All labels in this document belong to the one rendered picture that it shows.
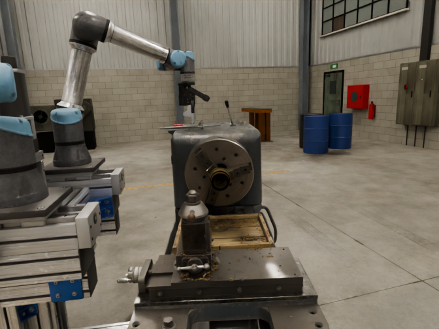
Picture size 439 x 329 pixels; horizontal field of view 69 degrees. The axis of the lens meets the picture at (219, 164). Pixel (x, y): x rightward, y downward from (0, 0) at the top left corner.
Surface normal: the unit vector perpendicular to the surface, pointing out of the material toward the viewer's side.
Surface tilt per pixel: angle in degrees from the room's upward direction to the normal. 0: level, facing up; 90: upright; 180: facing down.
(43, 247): 90
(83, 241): 90
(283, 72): 90
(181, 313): 0
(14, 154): 90
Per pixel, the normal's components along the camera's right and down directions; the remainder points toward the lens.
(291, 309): -0.04, -0.98
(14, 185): 0.48, -0.14
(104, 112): 0.28, 0.19
